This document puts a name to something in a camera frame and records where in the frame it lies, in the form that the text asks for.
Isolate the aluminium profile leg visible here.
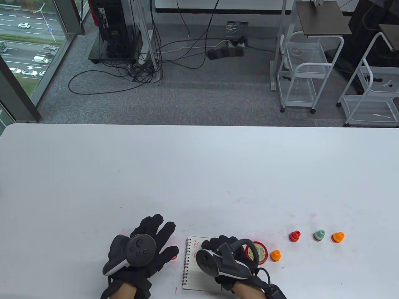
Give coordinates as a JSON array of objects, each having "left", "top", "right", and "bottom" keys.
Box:
[{"left": 137, "top": 0, "right": 163, "bottom": 85}]

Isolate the glass window dark frame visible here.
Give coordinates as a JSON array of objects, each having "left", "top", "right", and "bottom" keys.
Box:
[{"left": 0, "top": 0, "right": 84, "bottom": 125}]

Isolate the black wrist camera unit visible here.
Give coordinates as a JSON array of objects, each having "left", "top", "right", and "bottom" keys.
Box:
[{"left": 266, "top": 283, "right": 288, "bottom": 299}]

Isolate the person's right forearm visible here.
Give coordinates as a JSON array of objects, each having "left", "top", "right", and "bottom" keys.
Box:
[{"left": 233, "top": 281, "right": 267, "bottom": 299}]

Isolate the brown top side table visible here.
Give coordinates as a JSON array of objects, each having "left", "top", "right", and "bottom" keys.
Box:
[
  {"left": 379, "top": 24, "right": 399, "bottom": 52},
  {"left": 296, "top": 1, "right": 352, "bottom": 38}
]

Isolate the dark grey left hand controller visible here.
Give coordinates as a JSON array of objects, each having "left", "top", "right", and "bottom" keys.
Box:
[{"left": 103, "top": 234, "right": 157, "bottom": 277}]

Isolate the black computer tower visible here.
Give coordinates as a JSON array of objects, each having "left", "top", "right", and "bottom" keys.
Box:
[{"left": 88, "top": 0, "right": 139, "bottom": 64}]

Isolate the person's left hand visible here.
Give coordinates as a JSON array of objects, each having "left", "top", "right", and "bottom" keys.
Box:
[{"left": 101, "top": 214, "right": 179, "bottom": 299}]

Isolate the person's right hand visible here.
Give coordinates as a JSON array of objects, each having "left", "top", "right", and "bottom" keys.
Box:
[{"left": 201, "top": 235, "right": 271, "bottom": 294}]

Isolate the bundle of black cables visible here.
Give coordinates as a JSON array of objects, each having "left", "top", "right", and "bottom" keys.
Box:
[{"left": 68, "top": 0, "right": 231, "bottom": 94}]

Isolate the person's left forearm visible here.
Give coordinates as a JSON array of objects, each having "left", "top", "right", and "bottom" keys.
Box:
[{"left": 109, "top": 281, "right": 138, "bottom": 299}]

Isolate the dark grey hand controller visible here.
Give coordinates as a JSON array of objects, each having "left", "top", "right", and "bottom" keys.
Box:
[
  {"left": 103, "top": 234, "right": 157, "bottom": 277},
  {"left": 195, "top": 239, "right": 260, "bottom": 278}
]

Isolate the tall aluminium pole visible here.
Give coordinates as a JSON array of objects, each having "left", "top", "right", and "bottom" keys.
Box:
[{"left": 270, "top": 0, "right": 295, "bottom": 91}]

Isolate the white wire trolley cart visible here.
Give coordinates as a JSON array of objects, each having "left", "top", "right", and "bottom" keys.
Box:
[
  {"left": 337, "top": 32, "right": 399, "bottom": 127},
  {"left": 277, "top": 31, "right": 344, "bottom": 113}
]

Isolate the white spiral lined notebook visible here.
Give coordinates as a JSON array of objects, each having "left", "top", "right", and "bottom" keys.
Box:
[{"left": 182, "top": 236, "right": 223, "bottom": 292}]

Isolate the dark grey right hand controller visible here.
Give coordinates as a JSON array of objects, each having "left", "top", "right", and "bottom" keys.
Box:
[{"left": 195, "top": 239, "right": 260, "bottom": 278}]

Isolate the long white table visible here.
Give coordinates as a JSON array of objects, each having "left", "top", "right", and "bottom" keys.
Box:
[{"left": 155, "top": 0, "right": 293, "bottom": 14}]

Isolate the red tin lid yellow label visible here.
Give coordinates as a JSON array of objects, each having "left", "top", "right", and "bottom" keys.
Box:
[{"left": 245, "top": 241, "right": 268, "bottom": 265}]

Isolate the black wrapped box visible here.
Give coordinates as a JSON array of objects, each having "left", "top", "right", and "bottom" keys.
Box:
[{"left": 226, "top": 21, "right": 249, "bottom": 47}]

